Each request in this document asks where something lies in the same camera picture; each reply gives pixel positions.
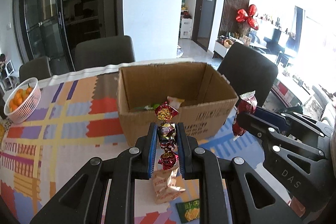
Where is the dark chair far middle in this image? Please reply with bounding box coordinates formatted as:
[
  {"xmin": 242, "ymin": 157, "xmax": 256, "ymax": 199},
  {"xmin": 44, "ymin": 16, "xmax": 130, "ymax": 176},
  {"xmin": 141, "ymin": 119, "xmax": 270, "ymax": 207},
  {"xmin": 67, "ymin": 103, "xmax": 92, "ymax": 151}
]
[{"xmin": 74, "ymin": 36, "xmax": 135, "ymax": 71}]

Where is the dark chair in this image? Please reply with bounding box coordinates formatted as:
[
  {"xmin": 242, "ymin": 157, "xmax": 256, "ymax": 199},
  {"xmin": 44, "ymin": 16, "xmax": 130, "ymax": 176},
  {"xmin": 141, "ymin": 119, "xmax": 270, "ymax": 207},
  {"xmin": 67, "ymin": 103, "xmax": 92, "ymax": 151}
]
[
  {"xmin": 19, "ymin": 56, "xmax": 52, "ymax": 83},
  {"xmin": 218, "ymin": 43, "xmax": 278, "ymax": 107},
  {"xmin": 74, "ymin": 36, "xmax": 135, "ymax": 71}
]

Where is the string of candies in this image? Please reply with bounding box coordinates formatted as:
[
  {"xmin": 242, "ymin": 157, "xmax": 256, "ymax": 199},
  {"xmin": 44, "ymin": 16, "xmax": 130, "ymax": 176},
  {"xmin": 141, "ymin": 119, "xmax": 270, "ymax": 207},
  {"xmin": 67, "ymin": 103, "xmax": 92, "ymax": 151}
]
[{"xmin": 154, "ymin": 101, "xmax": 180, "ymax": 171}]

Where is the green snack packet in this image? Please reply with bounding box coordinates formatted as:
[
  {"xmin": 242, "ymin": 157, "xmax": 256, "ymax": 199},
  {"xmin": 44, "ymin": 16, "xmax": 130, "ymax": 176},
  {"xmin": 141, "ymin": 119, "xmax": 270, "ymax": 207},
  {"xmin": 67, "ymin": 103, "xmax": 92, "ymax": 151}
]
[{"xmin": 175, "ymin": 199, "xmax": 200, "ymax": 223}]

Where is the red foil snack packet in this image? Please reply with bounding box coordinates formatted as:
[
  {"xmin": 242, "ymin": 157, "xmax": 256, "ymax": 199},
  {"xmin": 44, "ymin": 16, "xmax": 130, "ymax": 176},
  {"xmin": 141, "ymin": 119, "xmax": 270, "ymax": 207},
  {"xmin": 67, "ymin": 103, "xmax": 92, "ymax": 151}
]
[{"xmin": 232, "ymin": 90, "xmax": 257, "ymax": 141}]

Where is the white low tv cabinet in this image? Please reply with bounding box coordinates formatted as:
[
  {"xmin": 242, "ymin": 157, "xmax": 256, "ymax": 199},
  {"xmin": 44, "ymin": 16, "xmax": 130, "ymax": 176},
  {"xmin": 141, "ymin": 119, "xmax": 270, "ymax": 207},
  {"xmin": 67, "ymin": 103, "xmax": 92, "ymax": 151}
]
[{"xmin": 213, "ymin": 39, "xmax": 234, "ymax": 58}]

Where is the red balloon bow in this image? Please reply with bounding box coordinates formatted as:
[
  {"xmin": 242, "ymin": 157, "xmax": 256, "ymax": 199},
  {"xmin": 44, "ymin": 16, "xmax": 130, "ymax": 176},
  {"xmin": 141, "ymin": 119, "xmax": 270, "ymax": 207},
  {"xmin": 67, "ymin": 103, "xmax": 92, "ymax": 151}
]
[{"xmin": 235, "ymin": 4, "xmax": 259, "ymax": 31}]

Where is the dark chair right side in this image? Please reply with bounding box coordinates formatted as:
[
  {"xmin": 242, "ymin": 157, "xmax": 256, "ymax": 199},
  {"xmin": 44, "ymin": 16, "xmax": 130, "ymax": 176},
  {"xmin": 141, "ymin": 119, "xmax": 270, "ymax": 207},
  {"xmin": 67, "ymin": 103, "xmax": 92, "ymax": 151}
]
[{"xmin": 218, "ymin": 43, "xmax": 278, "ymax": 107}]

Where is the brown cardboard box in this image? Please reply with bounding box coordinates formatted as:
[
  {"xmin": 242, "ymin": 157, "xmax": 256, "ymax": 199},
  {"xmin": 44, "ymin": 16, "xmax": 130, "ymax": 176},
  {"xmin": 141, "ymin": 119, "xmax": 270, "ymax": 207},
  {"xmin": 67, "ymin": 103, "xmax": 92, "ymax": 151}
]
[{"xmin": 117, "ymin": 62, "xmax": 238, "ymax": 146}]

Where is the beige paper snack bag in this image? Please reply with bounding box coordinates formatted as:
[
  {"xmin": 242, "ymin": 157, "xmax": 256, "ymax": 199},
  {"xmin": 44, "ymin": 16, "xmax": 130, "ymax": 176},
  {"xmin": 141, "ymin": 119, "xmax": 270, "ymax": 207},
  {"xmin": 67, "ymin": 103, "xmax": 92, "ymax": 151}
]
[{"xmin": 151, "ymin": 166, "xmax": 185, "ymax": 204}]

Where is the black glass sliding door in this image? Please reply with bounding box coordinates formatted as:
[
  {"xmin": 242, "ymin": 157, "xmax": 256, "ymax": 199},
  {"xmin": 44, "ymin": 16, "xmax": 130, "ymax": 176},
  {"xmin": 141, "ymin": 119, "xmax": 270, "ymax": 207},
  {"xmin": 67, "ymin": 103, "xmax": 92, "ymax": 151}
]
[{"xmin": 13, "ymin": 0, "xmax": 124, "ymax": 75}]

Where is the white basket of oranges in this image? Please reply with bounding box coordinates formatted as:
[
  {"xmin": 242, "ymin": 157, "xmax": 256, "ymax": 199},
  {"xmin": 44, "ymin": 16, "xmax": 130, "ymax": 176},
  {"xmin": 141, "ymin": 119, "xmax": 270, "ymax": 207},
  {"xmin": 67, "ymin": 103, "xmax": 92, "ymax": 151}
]
[{"xmin": 4, "ymin": 77, "xmax": 42, "ymax": 124}]

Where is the dark chair far left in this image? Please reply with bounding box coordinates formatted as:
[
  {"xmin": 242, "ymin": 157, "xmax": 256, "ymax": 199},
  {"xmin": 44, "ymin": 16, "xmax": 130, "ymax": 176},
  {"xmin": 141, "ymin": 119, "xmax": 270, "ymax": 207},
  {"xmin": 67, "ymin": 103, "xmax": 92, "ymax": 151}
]
[{"xmin": 19, "ymin": 56, "xmax": 52, "ymax": 83}]

